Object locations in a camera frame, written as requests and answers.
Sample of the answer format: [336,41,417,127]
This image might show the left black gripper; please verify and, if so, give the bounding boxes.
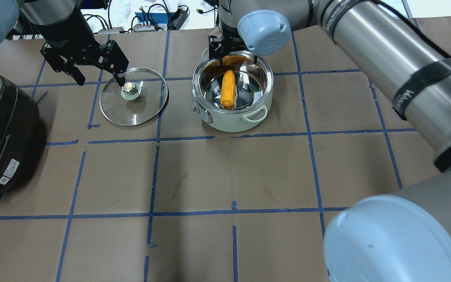
[40,40,129,87]

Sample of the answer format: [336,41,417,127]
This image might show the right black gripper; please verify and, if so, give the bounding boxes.
[208,34,258,72]

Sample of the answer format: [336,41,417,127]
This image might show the yellow toy corn cob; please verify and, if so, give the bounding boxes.
[220,70,236,110]

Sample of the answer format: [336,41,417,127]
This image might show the glass pot lid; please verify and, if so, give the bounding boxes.
[99,67,170,127]

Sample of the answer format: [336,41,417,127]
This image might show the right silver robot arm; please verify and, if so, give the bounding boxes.
[208,0,451,282]

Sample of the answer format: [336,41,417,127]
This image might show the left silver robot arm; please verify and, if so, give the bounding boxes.
[0,0,129,86]

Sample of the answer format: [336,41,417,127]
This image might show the grey adapter box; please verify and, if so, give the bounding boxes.
[97,27,125,34]

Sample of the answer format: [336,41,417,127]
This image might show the blue power strip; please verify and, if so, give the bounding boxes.
[135,5,190,30]

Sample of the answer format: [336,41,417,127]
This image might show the black rice cooker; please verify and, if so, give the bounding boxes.
[0,76,40,194]

